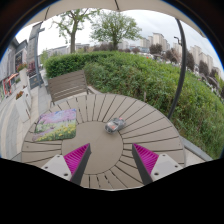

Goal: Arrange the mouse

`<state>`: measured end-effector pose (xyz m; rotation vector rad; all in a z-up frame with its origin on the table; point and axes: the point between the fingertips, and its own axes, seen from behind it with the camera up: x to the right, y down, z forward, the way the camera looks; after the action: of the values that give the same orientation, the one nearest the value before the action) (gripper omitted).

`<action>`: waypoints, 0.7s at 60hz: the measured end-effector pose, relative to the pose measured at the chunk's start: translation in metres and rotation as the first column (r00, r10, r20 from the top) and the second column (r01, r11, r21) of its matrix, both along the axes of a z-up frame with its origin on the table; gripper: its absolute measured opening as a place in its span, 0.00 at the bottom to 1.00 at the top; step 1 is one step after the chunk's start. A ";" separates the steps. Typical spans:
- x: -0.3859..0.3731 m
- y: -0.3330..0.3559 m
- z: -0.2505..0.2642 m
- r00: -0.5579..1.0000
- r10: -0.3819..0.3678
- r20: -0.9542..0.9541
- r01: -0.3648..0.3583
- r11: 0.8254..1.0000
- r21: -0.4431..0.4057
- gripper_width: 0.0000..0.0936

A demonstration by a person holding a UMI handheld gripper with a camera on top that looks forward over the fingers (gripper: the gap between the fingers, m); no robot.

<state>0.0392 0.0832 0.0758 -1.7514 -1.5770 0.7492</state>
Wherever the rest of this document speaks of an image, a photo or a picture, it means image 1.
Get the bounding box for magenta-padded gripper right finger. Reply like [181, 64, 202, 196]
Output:
[131, 143, 184, 186]

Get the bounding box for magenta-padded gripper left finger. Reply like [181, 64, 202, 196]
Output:
[40, 143, 92, 187]

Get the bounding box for transparent grey computer mouse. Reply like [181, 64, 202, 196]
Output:
[104, 117, 127, 134]

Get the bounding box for flower print mouse pad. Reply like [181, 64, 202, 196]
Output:
[32, 108, 78, 143]

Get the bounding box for white planter with orange flowers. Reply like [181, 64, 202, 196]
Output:
[15, 90, 33, 123]

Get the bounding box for green trimmed hedge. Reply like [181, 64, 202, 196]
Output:
[43, 50, 224, 160]

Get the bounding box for brown slatted outdoor chair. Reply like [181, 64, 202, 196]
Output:
[47, 69, 96, 105]

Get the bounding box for white planter with pink flowers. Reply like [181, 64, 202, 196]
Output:
[17, 62, 31, 90]

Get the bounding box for curved dark parasol pole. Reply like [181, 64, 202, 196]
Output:
[166, 18, 188, 120]

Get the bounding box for grey storefront building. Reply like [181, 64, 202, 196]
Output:
[0, 37, 29, 103]

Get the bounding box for beige apartment towers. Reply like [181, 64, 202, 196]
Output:
[139, 31, 215, 73]

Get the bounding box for tall grey sign pillar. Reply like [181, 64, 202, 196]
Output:
[26, 21, 46, 90]

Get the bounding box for sparse leaning tree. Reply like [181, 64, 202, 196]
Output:
[51, 8, 101, 55]

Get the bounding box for round leafy tree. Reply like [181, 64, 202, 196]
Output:
[89, 10, 143, 51]

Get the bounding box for beige parasol canopy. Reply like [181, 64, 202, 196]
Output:
[24, 0, 206, 38]

